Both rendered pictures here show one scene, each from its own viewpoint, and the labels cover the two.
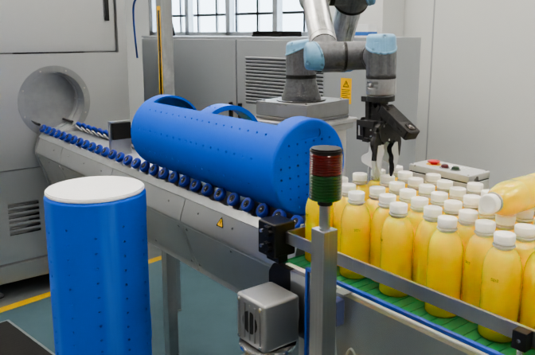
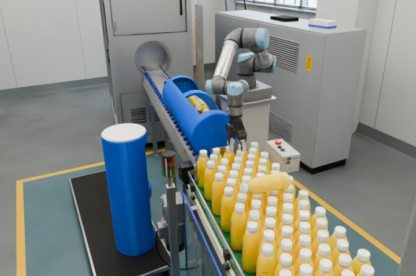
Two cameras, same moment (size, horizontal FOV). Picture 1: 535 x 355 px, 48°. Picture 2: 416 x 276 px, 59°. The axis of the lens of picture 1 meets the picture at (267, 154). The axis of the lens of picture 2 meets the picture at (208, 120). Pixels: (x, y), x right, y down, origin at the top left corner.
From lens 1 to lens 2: 0.93 m
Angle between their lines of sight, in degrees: 23
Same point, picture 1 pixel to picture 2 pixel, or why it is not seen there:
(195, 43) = (239, 20)
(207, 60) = not seen: hidden behind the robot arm
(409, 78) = (355, 56)
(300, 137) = (209, 122)
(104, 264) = (122, 168)
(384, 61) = (233, 99)
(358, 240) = (208, 184)
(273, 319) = not seen: hidden behind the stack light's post
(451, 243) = (226, 202)
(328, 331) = (173, 226)
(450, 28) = (404, 15)
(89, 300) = (117, 181)
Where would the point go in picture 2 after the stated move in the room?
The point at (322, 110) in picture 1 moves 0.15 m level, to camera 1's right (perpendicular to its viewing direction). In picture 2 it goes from (251, 94) to (273, 96)
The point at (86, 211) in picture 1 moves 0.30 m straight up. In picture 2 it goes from (113, 145) to (107, 98)
